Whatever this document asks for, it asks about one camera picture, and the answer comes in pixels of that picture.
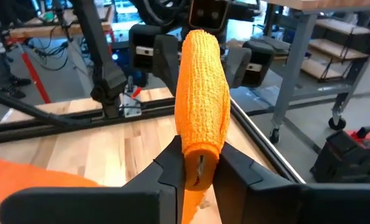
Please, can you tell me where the black aluminium rig frame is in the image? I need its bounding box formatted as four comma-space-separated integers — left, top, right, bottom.
0, 0, 307, 184

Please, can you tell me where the person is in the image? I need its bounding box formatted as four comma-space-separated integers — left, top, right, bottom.
0, 46, 33, 100

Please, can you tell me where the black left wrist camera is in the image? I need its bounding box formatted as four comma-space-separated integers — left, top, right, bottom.
188, 0, 230, 32

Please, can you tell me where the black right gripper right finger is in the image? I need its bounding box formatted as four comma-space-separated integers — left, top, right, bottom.
212, 142, 370, 224

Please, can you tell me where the red black battery box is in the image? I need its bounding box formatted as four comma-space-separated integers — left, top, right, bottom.
309, 126, 370, 184

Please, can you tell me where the grey rolling workbench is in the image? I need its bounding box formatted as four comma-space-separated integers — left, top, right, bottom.
262, 0, 370, 144

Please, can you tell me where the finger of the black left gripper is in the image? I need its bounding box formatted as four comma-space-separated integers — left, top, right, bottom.
224, 46, 253, 90
153, 34, 181, 97

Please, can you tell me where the orange elastic bandage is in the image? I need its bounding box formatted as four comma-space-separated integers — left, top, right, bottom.
0, 29, 232, 224

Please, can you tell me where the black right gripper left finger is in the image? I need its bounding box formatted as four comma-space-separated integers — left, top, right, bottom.
0, 135, 186, 224

